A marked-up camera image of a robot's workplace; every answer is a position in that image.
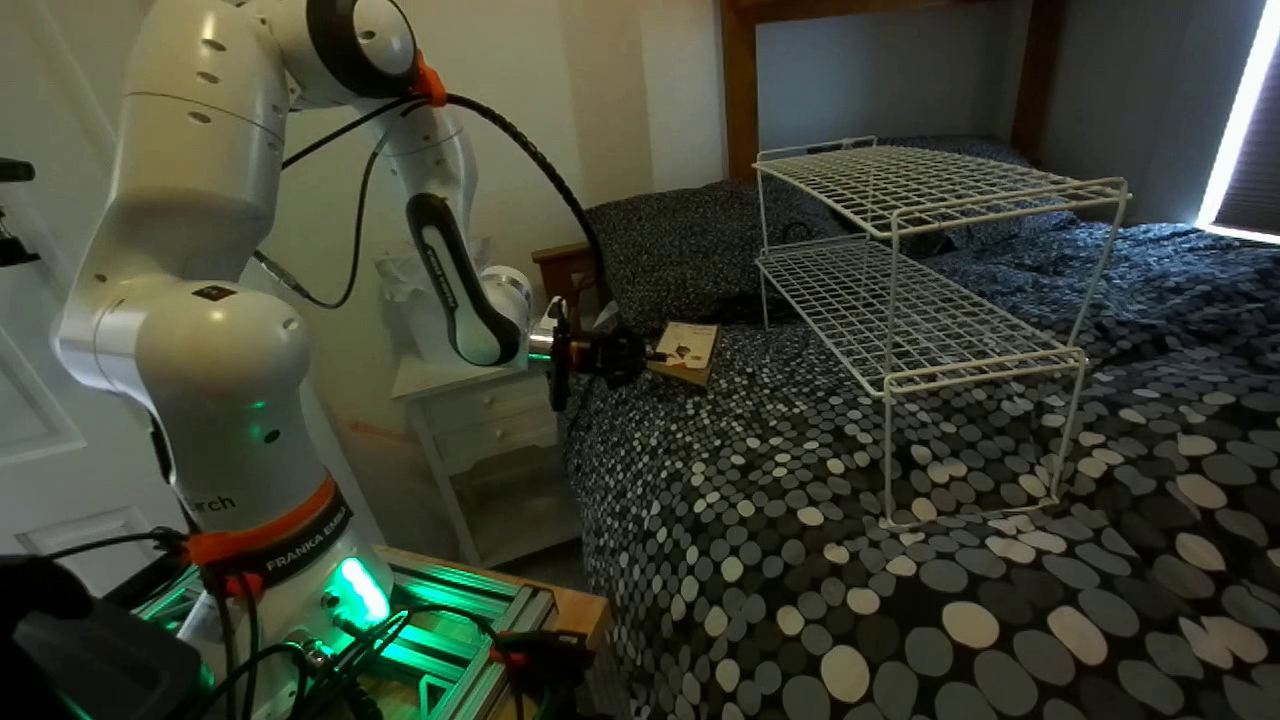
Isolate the green lit metal base frame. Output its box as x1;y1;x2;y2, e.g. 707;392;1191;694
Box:
123;542;615;720

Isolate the black white dotted pillow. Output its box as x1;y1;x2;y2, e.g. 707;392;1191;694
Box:
578;178;846;337

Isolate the white nightstand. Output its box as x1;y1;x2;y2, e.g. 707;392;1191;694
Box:
388;349;583;572

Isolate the white nightstand drawer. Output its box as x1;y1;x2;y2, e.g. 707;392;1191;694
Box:
409;373;564;472

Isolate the brown wooden headboard frame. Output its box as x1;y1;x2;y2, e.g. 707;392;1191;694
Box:
716;0;1070;191

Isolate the white wire mesh shoe rack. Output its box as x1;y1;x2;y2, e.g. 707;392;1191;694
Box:
753;132;1137;527

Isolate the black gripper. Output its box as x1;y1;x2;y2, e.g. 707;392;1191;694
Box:
541;310;667;411

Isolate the brown wooden bed corner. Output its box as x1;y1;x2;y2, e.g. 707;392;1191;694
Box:
531;243;603;325

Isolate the black white dotted bedspread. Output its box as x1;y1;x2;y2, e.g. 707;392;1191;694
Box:
555;212;1280;720

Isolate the white panel door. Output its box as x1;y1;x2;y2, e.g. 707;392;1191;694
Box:
0;252;176;557

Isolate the wooden board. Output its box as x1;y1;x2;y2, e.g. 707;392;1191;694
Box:
642;315;724;392

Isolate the black box beside robot base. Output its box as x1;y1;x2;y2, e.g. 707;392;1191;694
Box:
0;557;208;720

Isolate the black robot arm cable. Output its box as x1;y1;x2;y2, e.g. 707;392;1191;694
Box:
252;87;619;337

